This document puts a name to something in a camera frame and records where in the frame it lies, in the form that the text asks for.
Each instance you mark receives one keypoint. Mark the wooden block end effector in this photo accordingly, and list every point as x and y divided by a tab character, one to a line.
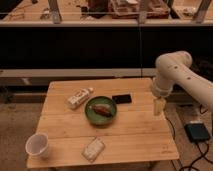
159	105

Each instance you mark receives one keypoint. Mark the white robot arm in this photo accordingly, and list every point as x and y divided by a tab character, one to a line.
174	68

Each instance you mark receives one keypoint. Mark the black smartphone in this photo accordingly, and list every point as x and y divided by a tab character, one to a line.
122	99

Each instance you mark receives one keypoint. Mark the black power adapter box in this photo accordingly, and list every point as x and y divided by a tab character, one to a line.
197	132

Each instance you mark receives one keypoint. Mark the green bowl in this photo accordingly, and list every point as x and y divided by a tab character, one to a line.
100	118

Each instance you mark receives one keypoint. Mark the brown food in bowl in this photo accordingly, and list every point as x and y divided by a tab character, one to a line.
102	109

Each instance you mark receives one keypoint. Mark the wooden folding table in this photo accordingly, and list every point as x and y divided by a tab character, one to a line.
136	134

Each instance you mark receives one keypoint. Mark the wrapped snack packet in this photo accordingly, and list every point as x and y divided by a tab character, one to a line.
93	150

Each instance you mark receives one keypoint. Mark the white paper cup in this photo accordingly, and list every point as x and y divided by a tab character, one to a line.
37	146

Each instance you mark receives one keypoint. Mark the long metal bench rail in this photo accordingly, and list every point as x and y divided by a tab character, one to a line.
37	77

